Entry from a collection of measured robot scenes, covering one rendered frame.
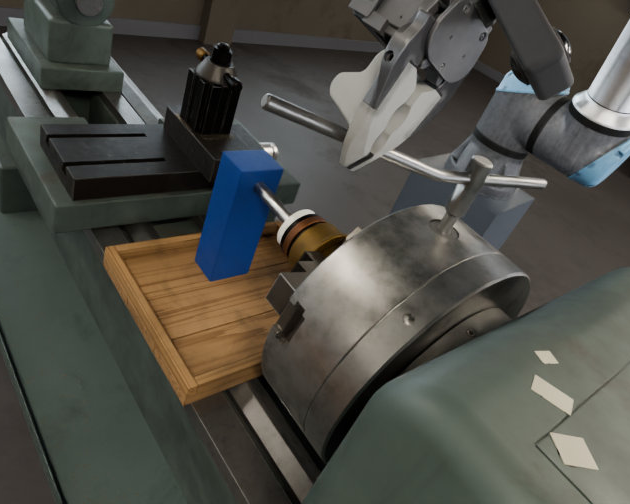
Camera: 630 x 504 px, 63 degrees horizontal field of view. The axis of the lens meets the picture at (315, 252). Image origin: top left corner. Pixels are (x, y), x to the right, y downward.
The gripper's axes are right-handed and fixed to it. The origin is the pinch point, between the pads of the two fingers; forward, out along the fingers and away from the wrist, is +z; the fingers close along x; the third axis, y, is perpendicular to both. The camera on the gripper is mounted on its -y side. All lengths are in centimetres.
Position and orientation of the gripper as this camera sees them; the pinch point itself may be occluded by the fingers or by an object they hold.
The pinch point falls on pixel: (361, 159)
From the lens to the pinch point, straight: 41.8
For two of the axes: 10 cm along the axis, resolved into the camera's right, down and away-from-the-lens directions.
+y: -5.9, -6.2, 5.1
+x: -5.5, -1.5, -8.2
